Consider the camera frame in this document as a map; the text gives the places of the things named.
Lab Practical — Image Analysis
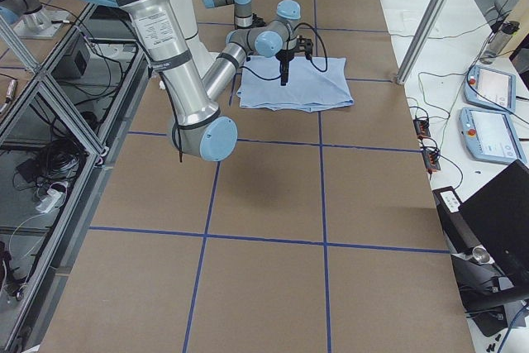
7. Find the blue teach pendant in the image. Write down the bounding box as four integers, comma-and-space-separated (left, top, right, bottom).
464, 64, 516, 113
459, 107, 527, 165

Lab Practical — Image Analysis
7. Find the clear water bottle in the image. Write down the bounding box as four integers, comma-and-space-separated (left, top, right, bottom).
480, 21, 520, 64

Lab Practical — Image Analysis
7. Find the near blue teach pendant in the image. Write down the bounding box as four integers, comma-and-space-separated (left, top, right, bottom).
459, 107, 527, 165

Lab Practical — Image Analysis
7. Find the black monitor on stand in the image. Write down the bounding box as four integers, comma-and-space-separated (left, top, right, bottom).
452, 160, 528, 336

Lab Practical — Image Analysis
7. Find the aluminium frame post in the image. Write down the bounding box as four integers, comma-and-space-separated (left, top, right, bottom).
395, 0, 447, 85

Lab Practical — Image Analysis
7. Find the far blue teach pendant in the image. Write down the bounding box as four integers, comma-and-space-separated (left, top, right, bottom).
464, 64, 516, 113

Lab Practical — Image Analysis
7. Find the light blue t-shirt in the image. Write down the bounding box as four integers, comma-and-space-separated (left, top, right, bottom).
237, 56, 354, 112

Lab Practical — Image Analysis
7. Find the aluminium truss frame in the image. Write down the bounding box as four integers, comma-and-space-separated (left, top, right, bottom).
1, 0, 147, 352

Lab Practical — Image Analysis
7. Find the orange connector block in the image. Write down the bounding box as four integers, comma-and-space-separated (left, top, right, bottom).
413, 118, 431, 139
422, 147, 441, 174

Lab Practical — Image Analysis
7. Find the black box white label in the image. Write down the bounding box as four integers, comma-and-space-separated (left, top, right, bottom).
432, 187, 493, 265

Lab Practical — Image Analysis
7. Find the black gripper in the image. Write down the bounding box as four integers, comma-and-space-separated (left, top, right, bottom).
276, 49, 296, 86

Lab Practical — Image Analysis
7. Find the white power strip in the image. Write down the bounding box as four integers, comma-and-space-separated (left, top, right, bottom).
36, 188, 63, 213

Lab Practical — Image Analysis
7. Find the near orange connector block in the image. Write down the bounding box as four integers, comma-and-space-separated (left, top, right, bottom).
422, 147, 441, 174

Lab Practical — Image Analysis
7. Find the far orange connector block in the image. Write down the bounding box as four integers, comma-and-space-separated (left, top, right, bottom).
413, 118, 431, 139

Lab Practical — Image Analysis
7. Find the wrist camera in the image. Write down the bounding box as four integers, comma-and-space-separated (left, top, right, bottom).
295, 36, 313, 60
251, 14, 266, 28

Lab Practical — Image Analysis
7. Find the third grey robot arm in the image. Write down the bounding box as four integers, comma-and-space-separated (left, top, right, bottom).
1, 0, 62, 40

